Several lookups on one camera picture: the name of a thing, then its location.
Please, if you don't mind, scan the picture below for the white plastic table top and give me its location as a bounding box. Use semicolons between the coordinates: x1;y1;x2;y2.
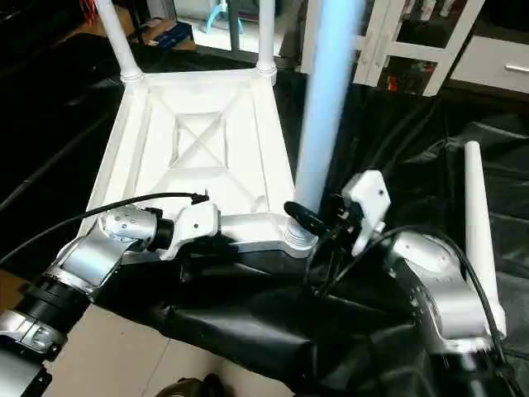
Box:
83;66;320;262

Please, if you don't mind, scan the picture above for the white plastic table leg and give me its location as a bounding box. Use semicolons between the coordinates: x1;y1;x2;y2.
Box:
94;0;146;84
255;0;279;78
462;140;508;337
284;0;367;249

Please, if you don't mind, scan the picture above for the black work mat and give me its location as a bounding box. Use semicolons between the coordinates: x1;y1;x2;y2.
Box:
0;33;529;397

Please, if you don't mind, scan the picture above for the white glass door cabinet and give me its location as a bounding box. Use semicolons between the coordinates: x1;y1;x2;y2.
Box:
302;0;490;98

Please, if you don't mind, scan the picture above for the grey metal pole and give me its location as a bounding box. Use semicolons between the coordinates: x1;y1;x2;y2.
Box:
227;0;244;55

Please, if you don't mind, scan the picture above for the blue box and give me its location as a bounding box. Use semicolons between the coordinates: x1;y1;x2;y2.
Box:
139;20;196;50

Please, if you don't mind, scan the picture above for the turquoise plastic stool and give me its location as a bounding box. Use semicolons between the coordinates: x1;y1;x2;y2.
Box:
205;0;245;36

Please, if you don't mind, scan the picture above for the white drawer unit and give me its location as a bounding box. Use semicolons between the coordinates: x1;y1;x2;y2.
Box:
449;33;529;94

